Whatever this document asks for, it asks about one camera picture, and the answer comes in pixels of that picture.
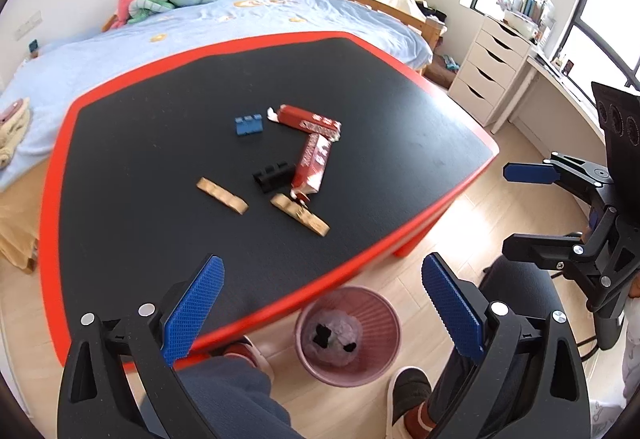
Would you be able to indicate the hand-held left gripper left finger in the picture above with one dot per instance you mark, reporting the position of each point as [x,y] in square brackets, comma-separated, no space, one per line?
[192,309]

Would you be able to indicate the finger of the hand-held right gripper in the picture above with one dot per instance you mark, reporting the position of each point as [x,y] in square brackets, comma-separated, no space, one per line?
[530,173]
[540,250]

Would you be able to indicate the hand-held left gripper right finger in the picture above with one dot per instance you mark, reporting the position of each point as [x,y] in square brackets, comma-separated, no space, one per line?
[452,314]

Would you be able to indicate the person's right forearm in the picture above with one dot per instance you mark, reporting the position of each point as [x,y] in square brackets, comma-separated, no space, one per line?
[632,369]

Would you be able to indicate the person's left slipper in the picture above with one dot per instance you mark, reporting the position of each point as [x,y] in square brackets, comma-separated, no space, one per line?
[250,353]

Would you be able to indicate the person's slipper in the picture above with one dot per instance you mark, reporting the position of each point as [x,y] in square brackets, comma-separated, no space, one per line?
[250,353]
[407,386]

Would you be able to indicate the pink mesh waste bin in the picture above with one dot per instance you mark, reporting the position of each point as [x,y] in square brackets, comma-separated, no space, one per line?
[380,319]

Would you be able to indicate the person's right slipper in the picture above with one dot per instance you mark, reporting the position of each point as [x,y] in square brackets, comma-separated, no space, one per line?
[407,386]

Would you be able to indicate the white desk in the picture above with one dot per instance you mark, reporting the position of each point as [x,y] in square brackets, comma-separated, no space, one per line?
[565,91]

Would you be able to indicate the person's left leg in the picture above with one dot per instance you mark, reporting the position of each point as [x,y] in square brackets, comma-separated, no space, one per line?
[230,399]

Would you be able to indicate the person's leg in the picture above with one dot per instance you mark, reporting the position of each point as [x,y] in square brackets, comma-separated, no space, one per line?
[230,399]
[442,411]

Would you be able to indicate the person's right leg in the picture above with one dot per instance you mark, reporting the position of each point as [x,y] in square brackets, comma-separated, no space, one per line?
[442,411]

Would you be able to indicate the black plastic block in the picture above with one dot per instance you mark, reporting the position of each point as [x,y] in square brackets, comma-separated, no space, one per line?
[270,179]
[322,334]
[350,347]

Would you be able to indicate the white drawer unit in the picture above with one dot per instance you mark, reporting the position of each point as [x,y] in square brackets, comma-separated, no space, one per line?
[492,69]

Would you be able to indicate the left wooden block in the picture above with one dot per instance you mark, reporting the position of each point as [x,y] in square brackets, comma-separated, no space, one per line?
[222,195]

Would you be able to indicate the wooden block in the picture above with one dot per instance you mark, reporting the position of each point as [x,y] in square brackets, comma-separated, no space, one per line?
[222,195]
[302,217]

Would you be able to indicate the brown floor box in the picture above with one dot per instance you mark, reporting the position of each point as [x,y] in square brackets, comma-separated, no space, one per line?
[442,68]

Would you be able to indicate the right wooden block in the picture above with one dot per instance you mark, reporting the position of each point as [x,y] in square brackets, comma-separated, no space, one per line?
[302,217]

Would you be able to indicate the row of books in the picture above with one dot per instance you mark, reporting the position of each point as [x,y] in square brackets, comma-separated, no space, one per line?
[527,9]

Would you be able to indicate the black table with red edge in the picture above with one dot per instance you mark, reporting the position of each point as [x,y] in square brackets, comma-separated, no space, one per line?
[150,144]

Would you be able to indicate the black bag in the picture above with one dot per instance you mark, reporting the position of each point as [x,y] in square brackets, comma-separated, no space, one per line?
[432,14]

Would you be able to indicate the red snack wrapper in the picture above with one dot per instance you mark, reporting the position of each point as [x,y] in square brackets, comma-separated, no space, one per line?
[311,164]
[300,117]

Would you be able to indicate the blue plastic block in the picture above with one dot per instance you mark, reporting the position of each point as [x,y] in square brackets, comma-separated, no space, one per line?
[248,125]

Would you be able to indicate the beige plush toy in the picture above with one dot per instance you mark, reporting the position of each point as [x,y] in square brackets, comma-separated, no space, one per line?
[12,131]

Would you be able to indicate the bed with blue sheet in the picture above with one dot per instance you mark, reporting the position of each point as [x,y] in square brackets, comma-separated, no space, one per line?
[90,64]

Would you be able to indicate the small teal bedside item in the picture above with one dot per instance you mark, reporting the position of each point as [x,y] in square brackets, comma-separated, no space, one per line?
[33,48]

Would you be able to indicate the green striped plush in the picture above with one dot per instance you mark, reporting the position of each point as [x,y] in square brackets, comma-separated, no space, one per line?
[150,3]

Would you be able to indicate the white wall switch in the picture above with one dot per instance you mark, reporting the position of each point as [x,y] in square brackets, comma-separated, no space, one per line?
[27,25]

